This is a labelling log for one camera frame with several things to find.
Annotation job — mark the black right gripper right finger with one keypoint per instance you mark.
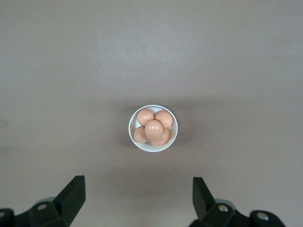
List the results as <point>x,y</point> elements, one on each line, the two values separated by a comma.
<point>203,201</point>

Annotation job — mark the white round bowl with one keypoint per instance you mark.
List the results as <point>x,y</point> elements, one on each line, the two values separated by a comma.
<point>154,148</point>

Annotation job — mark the brown egg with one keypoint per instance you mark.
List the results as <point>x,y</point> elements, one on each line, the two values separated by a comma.
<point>144,116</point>
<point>154,130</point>
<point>139,135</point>
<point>165,117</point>
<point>163,140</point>

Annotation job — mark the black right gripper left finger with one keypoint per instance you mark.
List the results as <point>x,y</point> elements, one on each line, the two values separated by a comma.
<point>68,201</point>

